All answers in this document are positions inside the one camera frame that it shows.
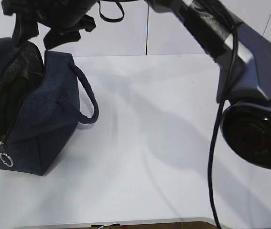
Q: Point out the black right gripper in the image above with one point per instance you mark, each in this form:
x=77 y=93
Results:
x=61 y=15

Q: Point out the green cucumber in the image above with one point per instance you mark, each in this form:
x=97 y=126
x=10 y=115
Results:
x=9 y=101

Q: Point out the dark navy fabric lunch bag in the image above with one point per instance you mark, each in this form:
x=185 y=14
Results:
x=59 y=98

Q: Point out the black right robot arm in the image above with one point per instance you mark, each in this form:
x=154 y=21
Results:
x=242 y=54

